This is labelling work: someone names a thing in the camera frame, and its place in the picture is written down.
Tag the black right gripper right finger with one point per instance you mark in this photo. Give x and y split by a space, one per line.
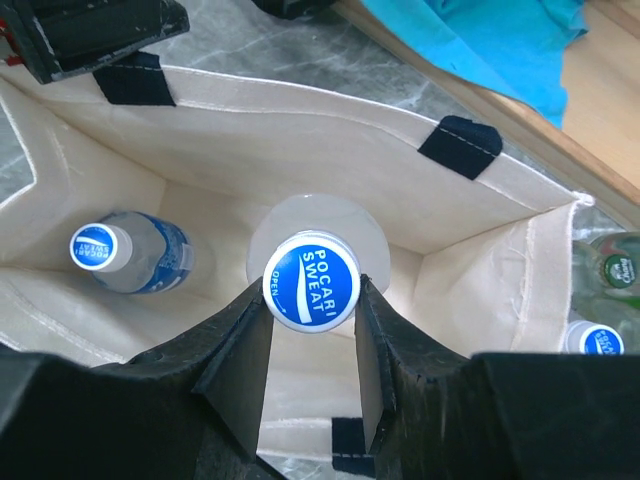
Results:
430 413

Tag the turquoise t-shirt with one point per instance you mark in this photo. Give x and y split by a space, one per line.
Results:
512 47

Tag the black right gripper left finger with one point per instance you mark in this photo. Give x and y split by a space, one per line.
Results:
189 408

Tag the blue-cap water bottle front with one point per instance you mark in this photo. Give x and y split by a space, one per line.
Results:
310 252

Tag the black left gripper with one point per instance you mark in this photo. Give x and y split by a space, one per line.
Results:
58 39

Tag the cream canvas tote bag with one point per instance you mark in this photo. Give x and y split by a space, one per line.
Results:
480 243

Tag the blue-cap water bottle labelled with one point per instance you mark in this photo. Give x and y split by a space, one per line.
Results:
130 252

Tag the wooden clothes rack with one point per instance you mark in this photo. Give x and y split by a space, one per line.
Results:
597 148

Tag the Chang soda bottle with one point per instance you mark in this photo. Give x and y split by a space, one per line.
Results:
605 283

